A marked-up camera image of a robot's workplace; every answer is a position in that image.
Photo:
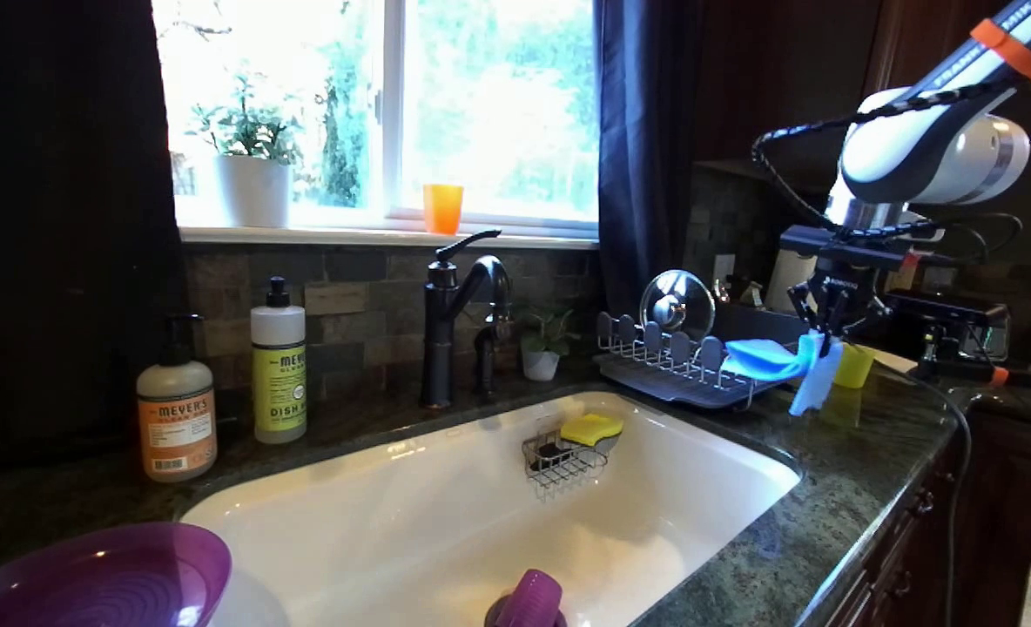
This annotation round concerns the metal wire dish rack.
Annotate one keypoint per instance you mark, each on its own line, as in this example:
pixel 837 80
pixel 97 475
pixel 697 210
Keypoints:
pixel 688 370

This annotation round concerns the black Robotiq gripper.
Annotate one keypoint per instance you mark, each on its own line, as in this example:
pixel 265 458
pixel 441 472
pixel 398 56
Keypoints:
pixel 844 292

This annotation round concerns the orange label soap bottle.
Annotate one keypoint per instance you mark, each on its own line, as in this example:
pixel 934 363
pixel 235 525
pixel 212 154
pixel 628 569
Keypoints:
pixel 176 409

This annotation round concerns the glass pot lid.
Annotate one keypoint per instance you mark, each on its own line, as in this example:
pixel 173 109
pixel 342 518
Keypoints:
pixel 675 300

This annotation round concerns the white pot window plant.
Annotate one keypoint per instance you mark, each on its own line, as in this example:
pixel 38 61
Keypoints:
pixel 251 148

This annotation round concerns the wire sponge caddy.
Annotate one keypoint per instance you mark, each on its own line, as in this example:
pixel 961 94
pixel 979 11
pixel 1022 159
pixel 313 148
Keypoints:
pixel 553 460

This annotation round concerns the purple plastic bowl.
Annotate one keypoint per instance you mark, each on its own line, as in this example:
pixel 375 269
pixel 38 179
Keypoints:
pixel 123 577

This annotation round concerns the small green potted plant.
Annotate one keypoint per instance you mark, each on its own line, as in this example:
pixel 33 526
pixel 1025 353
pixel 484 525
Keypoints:
pixel 544 341

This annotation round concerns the blue striped towel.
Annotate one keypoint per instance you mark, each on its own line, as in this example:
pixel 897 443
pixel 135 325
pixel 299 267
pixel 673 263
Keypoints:
pixel 809 363

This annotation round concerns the purple plastic cup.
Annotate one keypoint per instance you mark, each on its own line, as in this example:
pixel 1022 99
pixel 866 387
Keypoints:
pixel 530 605

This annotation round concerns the green label soap bottle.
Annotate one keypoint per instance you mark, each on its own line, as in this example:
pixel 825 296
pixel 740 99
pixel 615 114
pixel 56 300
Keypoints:
pixel 278 368

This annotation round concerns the dark blue curtain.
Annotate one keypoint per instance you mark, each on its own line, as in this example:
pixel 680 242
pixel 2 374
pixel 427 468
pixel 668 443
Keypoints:
pixel 646 64

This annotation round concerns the yellow cup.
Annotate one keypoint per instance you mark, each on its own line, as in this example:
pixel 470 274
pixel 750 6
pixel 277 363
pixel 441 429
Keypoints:
pixel 855 368

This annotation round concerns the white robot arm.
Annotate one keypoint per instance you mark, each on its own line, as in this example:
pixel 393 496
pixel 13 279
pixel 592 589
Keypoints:
pixel 936 141

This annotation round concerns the orange plastic cup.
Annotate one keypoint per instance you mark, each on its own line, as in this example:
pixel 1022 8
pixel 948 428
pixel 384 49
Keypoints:
pixel 442 207

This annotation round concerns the yellow sponge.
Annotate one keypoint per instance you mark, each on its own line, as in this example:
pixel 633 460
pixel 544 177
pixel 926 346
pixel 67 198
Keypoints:
pixel 588 429

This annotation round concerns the white sink basin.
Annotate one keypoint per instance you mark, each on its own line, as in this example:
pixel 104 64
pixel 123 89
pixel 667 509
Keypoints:
pixel 431 526

